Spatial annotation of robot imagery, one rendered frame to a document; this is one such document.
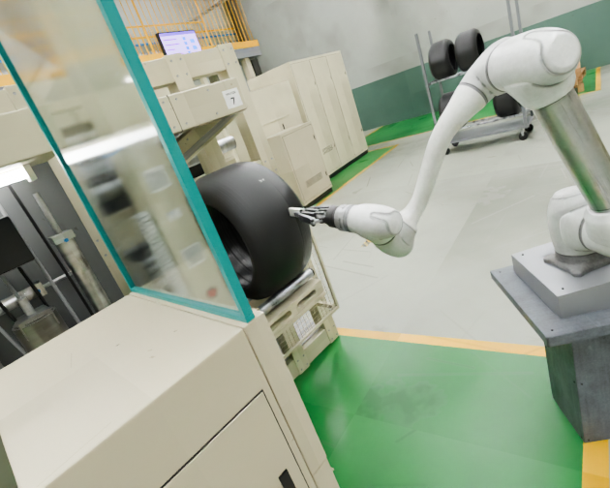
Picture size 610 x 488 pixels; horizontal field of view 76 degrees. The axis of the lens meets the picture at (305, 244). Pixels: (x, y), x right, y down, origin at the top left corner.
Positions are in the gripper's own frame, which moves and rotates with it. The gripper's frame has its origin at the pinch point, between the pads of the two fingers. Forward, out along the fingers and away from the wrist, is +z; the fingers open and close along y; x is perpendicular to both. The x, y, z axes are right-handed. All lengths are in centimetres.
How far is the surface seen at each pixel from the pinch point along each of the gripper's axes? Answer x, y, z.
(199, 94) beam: -45, -13, 56
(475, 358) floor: 120, -73, -32
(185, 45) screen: -96, -229, 378
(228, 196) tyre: -11.6, 14.8, 16.6
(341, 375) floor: 129, -34, 35
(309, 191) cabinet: 146, -339, 333
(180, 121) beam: -37, 1, 55
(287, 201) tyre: -2.9, -1.9, 6.0
